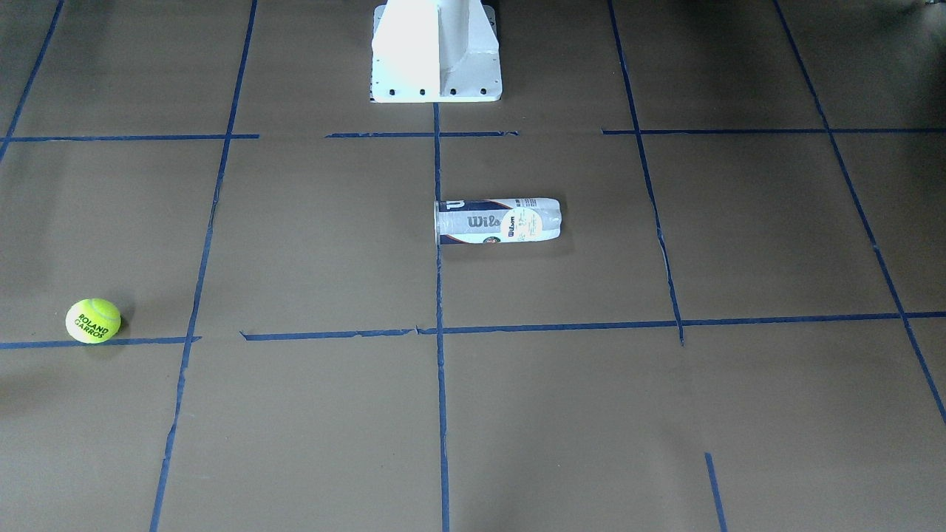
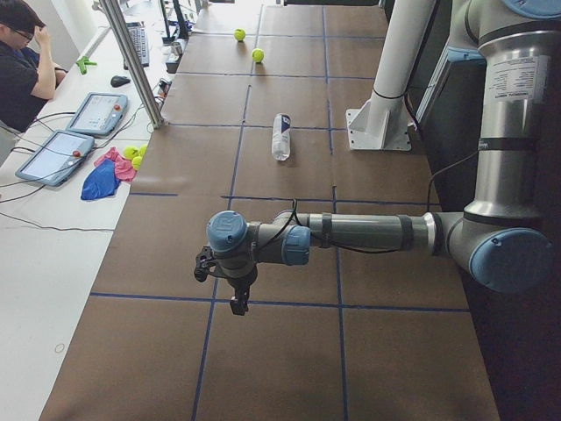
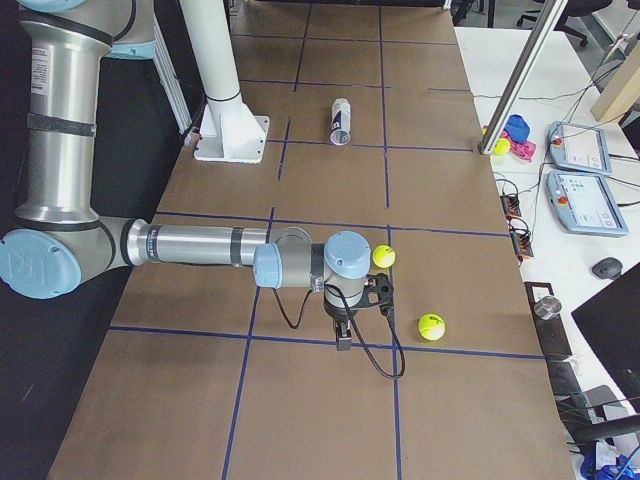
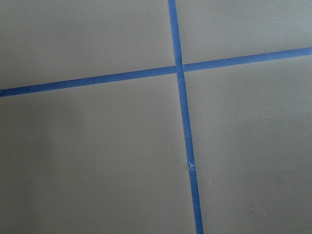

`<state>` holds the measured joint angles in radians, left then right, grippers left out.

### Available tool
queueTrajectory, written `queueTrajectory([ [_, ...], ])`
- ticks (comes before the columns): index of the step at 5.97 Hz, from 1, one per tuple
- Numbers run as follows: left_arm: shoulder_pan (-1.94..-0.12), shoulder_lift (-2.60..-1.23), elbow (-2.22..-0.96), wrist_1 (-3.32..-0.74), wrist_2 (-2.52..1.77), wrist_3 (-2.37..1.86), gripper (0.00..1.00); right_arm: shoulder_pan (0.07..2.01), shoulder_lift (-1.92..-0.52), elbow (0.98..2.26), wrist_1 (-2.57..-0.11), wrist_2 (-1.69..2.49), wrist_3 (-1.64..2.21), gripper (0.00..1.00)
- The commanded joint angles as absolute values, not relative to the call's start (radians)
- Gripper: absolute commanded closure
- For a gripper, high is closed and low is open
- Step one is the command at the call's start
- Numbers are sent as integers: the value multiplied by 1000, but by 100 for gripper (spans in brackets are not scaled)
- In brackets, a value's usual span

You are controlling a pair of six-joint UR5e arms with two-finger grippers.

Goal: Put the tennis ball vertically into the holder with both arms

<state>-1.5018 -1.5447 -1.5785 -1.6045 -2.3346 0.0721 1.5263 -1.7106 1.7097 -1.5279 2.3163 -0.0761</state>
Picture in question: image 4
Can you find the long blue tape strip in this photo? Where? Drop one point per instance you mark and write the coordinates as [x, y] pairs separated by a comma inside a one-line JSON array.
[[185, 116]]

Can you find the crossing blue tape strip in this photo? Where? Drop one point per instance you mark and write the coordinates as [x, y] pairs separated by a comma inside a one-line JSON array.
[[204, 65]]

